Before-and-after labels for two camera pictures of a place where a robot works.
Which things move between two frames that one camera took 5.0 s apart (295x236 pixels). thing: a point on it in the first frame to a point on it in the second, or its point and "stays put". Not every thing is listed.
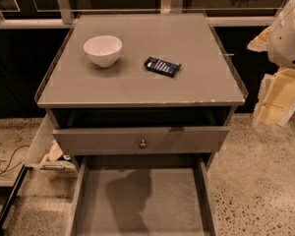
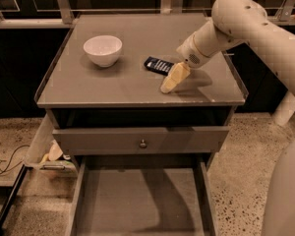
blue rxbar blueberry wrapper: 162,67 stays put
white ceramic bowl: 103,50 stays put
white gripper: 286,41 to 189,54
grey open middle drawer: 148,195 stays put
